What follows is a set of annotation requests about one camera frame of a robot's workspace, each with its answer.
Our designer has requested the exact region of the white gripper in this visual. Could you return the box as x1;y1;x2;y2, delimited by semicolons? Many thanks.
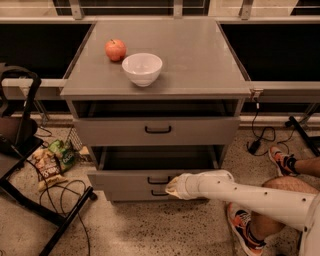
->
165;173;200;200

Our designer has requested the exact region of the grey drawer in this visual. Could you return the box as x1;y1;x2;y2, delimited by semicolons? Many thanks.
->
105;190;177;202
74;117;240;146
88;145;222;194

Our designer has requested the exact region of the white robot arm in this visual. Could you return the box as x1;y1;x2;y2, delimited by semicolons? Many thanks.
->
165;170;320;256

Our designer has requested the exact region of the grey bottom drawer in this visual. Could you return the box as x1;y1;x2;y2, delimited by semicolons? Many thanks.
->
105;190;177;202

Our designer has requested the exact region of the grey drawer cabinet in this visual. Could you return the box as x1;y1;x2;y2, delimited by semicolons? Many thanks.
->
62;19;249;170

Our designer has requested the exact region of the grey top drawer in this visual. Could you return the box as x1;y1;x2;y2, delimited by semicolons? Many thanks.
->
74;117;240;146

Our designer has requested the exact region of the orange sneaker near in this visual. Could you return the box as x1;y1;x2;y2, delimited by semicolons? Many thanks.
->
227;203;266;256

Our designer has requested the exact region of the orange sneaker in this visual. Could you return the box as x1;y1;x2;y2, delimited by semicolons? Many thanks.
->
227;203;266;256
268;146;298;177

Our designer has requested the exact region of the person's bare leg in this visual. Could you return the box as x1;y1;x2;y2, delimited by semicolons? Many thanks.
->
250;157;320;240

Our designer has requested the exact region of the orange sneaker far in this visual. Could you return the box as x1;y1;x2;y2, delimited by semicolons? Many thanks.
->
268;146;298;177

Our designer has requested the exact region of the green snack bag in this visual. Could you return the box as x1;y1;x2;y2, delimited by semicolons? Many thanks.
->
49;140;75;173

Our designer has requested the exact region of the white ceramic bowl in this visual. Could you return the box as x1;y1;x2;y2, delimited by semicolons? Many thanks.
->
122;53;163;87

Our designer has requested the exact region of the black stand base right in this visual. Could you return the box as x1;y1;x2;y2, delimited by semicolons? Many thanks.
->
285;116;320;157

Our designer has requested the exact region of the brown chip bag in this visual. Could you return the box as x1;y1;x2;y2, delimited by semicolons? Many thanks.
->
32;149;67;191

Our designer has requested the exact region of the red apple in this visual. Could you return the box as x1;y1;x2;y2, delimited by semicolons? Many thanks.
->
105;39;127;62

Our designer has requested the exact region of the metal window railing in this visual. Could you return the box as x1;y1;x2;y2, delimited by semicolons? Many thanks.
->
1;15;320;103

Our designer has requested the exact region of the black power adapter cable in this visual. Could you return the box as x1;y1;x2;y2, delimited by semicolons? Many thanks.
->
246;97;294;158

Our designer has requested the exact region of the black floor cable left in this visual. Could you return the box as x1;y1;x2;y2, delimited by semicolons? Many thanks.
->
25;159;92;256

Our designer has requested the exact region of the black chair frame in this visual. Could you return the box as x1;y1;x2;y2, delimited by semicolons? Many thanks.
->
0;63;97;256

